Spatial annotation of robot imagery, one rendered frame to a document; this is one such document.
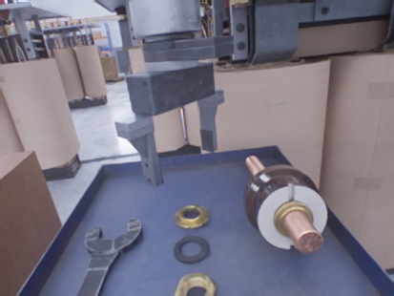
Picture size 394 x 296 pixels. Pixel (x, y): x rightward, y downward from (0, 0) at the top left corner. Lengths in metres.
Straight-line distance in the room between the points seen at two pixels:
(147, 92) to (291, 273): 0.30
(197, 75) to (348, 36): 0.72
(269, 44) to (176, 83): 0.48
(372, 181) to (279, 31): 0.61
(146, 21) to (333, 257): 0.39
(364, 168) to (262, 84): 0.50
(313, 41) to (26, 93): 2.24
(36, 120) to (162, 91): 2.35
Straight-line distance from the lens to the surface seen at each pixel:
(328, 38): 0.99
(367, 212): 1.16
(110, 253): 0.44
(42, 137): 2.69
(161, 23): 0.34
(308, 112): 0.84
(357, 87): 0.97
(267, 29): 0.79
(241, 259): 0.40
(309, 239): 0.32
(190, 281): 0.37
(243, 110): 0.77
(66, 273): 0.46
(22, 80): 2.61
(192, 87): 0.38
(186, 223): 0.46
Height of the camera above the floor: 1.17
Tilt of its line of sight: 22 degrees down
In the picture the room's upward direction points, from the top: 6 degrees counter-clockwise
